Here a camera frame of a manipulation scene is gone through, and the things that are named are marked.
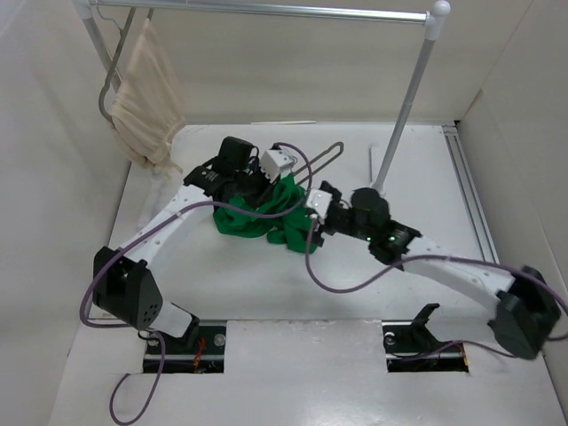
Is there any beige hanging garment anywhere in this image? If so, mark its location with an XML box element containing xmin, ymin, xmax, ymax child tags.
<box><xmin>109</xmin><ymin>19</ymin><xmax>187</xmax><ymax>176</ymax></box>

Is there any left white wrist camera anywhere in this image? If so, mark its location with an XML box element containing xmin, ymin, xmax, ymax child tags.
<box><xmin>259</xmin><ymin>149</ymin><xmax>296</xmax><ymax>183</ymax></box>

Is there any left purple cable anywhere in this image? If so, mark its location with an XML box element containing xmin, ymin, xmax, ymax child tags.
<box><xmin>79</xmin><ymin>140</ymin><xmax>312</xmax><ymax>423</ymax></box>

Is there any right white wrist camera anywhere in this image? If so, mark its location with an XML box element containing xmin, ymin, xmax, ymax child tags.
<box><xmin>304</xmin><ymin>189</ymin><xmax>333</xmax><ymax>223</ymax></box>

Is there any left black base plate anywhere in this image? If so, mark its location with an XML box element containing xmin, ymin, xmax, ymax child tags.
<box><xmin>162</xmin><ymin>321</ymin><xmax>226</xmax><ymax>375</ymax></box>

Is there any green t shirt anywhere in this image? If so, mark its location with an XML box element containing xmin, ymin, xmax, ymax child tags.
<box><xmin>212</xmin><ymin>175</ymin><xmax>320</xmax><ymax>255</ymax></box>

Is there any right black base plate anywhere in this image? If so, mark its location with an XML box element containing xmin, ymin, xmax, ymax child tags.
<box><xmin>383</xmin><ymin>322</ymin><xmax>469</xmax><ymax>373</ymax></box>

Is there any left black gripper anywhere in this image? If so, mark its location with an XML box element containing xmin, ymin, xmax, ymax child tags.
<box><xmin>233</xmin><ymin>159</ymin><xmax>280</xmax><ymax>210</ymax></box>

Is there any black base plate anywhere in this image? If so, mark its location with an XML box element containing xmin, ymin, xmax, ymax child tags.
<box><xmin>383</xmin><ymin>322</ymin><xmax>469</xmax><ymax>373</ymax></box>
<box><xmin>162</xmin><ymin>321</ymin><xmax>226</xmax><ymax>375</ymax></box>

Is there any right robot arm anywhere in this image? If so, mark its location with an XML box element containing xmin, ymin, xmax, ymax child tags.
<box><xmin>305</xmin><ymin>182</ymin><xmax>567</xmax><ymax>359</ymax></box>

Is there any metal clothes rack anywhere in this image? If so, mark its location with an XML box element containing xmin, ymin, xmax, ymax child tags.
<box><xmin>74</xmin><ymin>1</ymin><xmax>452</xmax><ymax>193</ymax></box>

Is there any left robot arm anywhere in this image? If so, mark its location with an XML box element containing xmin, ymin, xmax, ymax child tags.
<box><xmin>92</xmin><ymin>137</ymin><xmax>293</xmax><ymax>352</ymax></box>

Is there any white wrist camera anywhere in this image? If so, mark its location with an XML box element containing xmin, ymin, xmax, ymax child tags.
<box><xmin>304</xmin><ymin>189</ymin><xmax>333</xmax><ymax>223</ymax></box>
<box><xmin>259</xmin><ymin>149</ymin><xmax>296</xmax><ymax>183</ymax></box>

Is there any aluminium rail on table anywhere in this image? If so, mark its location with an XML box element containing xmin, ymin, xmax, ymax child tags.
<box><xmin>442</xmin><ymin>124</ymin><xmax>499</xmax><ymax>263</ymax></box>

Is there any grey clothes hanger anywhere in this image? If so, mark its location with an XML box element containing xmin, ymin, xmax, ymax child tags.
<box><xmin>293</xmin><ymin>141</ymin><xmax>344</xmax><ymax>185</ymax></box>

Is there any grey hanger with beige garment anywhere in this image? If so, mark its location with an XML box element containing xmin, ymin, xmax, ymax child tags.
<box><xmin>90</xmin><ymin>1</ymin><xmax>154</xmax><ymax>126</ymax></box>

